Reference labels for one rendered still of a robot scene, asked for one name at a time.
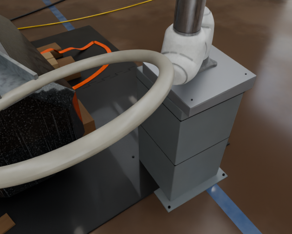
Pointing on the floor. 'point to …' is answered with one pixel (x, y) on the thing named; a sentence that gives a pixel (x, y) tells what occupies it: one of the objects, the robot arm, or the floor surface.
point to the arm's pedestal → (184, 146)
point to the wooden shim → (2, 225)
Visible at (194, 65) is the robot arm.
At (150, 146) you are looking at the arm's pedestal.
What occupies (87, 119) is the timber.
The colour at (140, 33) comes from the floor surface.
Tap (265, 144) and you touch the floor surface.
